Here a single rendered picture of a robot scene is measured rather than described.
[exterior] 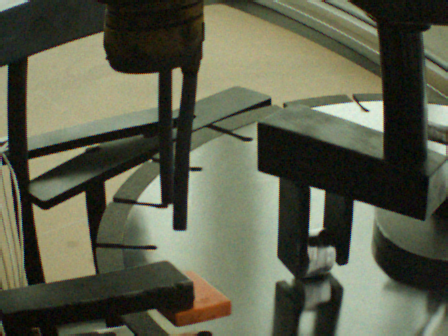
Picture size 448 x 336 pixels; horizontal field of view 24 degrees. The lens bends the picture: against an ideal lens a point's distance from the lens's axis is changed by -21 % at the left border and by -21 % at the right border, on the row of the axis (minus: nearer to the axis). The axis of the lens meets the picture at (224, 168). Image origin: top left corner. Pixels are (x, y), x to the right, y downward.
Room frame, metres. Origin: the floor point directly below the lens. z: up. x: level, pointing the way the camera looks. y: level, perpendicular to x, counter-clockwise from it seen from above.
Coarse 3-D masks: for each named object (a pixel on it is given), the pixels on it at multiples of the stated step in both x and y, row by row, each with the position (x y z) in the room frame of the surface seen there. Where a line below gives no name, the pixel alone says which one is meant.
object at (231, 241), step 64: (192, 192) 0.51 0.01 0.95; (256, 192) 0.51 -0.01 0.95; (320, 192) 0.50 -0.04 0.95; (128, 256) 0.44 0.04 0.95; (192, 256) 0.45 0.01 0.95; (256, 256) 0.45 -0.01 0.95; (384, 256) 0.43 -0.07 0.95; (256, 320) 0.39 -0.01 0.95; (320, 320) 0.38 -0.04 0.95; (384, 320) 0.37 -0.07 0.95
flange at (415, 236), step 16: (384, 224) 0.45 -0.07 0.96; (400, 224) 0.45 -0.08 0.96; (416, 224) 0.44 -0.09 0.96; (432, 224) 0.44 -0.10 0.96; (384, 240) 0.44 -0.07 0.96; (400, 240) 0.43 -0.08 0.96; (416, 240) 0.43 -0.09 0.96; (432, 240) 0.42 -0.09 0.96; (400, 256) 0.42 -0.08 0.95; (416, 256) 0.42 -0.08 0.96; (432, 256) 0.41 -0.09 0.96; (432, 272) 0.41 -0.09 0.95
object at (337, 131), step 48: (384, 48) 0.39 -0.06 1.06; (384, 96) 0.40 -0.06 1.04; (288, 144) 0.42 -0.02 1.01; (336, 144) 0.41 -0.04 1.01; (384, 144) 0.40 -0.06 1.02; (288, 192) 0.42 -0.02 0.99; (336, 192) 0.41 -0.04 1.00; (384, 192) 0.39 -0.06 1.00; (432, 192) 0.38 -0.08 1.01; (288, 240) 0.42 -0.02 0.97; (336, 240) 0.42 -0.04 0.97
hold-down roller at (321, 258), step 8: (312, 232) 0.43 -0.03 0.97; (320, 232) 0.43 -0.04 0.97; (328, 232) 0.43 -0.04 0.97; (312, 240) 0.42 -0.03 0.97; (320, 240) 0.42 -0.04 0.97; (328, 240) 0.42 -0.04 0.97; (312, 248) 0.42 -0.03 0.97; (320, 248) 0.42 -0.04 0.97; (328, 248) 0.42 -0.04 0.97; (312, 256) 0.42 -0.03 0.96; (320, 256) 0.42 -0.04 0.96; (328, 256) 0.42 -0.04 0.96; (312, 264) 0.42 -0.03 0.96; (320, 264) 0.42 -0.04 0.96; (328, 264) 0.42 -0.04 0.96; (312, 272) 0.42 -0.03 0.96; (320, 272) 0.42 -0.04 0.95
